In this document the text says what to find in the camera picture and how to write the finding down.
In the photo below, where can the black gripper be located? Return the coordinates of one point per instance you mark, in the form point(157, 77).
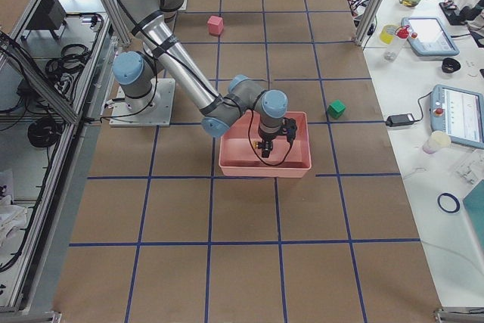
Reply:
point(268, 140)

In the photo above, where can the yellow push button switch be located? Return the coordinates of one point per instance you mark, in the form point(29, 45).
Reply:
point(260, 145)

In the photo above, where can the pink plastic tray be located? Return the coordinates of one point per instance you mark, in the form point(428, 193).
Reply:
point(238, 157)

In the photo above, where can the green cube near tray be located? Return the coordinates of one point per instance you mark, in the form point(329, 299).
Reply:
point(336, 109)

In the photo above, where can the black power adapter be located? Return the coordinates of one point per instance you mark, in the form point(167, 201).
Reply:
point(397, 120)

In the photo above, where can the pink cube centre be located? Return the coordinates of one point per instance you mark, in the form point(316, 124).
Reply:
point(215, 25)

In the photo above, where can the clear squeeze bottle red cap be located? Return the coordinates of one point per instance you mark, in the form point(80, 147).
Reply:
point(398, 41)

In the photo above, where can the yellow tape roll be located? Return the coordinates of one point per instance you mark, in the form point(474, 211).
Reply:
point(388, 32)

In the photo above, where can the teach pendant far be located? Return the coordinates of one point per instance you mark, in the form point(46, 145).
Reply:
point(432, 38)

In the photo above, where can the teach pendant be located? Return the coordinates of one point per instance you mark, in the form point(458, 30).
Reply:
point(458, 113)
point(432, 38)

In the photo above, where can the teach pendant near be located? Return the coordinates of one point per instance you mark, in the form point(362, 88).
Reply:
point(458, 113)

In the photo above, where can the black small bowl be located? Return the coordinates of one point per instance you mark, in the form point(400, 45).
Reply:
point(450, 65)

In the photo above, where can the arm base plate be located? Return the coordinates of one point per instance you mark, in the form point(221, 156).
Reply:
point(153, 109)

